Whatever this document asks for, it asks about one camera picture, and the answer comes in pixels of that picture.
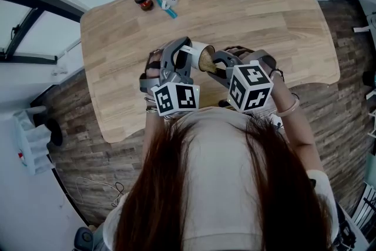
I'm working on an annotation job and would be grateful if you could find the person's left forearm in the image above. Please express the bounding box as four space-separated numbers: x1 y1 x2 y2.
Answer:
142 93 167 165

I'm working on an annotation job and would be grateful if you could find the black window frame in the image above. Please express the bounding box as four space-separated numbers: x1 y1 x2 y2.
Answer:
0 0 90 65

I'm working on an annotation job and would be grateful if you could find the white metal rack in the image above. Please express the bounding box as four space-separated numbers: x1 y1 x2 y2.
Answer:
352 13 376 139

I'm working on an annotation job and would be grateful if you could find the white plastic rack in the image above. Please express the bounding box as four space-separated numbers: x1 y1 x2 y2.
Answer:
13 110 55 177

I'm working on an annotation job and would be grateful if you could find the black wire rack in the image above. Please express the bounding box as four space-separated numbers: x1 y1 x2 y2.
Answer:
351 182 376 236

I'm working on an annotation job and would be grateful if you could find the teal plastic tool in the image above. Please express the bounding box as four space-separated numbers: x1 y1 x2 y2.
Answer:
154 0 179 20

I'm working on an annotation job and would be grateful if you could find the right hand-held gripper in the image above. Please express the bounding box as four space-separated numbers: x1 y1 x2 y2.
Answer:
207 49 278 113

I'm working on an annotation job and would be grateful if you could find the beige loofah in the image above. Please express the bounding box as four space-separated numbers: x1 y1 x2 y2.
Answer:
199 49 226 76

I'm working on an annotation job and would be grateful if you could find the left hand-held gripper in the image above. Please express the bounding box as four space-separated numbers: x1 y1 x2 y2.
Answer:
139 36 201 118

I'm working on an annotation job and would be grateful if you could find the person's right forearm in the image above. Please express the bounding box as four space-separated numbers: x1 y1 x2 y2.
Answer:
268 72 324 174

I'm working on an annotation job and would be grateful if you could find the black floor cable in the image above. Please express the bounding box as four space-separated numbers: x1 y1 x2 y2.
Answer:
110 182 126 208

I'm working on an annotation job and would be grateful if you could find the dark cola bottle red cap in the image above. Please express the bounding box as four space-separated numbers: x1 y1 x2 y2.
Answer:
132 0 154 12

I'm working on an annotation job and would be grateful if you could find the person's left hand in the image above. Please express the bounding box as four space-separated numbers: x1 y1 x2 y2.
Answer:
146 49 164 81

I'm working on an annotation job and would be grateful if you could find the pink bangle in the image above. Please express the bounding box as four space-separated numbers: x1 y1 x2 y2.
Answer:
276 96 300 118

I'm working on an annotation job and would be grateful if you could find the person in white top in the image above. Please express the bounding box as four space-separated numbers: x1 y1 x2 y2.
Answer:
102 107 341 251

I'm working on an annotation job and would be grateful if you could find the person's right hand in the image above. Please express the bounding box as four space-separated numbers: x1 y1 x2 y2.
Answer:
223 45 256 60

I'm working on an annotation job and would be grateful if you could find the black round object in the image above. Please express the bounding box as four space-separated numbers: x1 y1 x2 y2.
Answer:
45 118 63 147

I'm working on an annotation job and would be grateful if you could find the dark rounded device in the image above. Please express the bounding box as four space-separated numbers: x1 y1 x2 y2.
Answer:
73 226 95 251

